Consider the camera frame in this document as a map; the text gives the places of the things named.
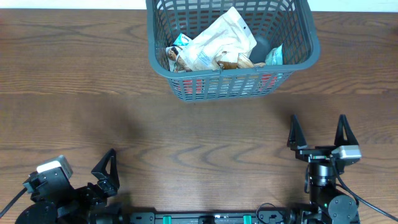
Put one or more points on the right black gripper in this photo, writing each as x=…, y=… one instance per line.
x=319, y=153

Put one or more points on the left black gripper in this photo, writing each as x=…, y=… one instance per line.
x=104, y=187

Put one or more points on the teal wet wipes packet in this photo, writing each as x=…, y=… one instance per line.
x=275, y=56

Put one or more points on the beige paper pouch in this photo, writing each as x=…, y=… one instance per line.
x=239, y=62
x=176, y=63
x=220, y=45

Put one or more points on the orange spaghetti pasta packet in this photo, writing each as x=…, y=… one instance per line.
x=232, y=86

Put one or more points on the colourful Kleenex tissue multipack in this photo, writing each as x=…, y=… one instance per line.
x=182, y=40

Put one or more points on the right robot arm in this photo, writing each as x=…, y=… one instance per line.
x=324, y=195

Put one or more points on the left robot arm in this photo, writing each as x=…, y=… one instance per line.
x=45, y=212

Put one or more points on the dark grey plastic basket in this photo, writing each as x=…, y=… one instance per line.
x=285, y=24

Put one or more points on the black mounting rail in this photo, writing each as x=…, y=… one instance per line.
x=268, y=214

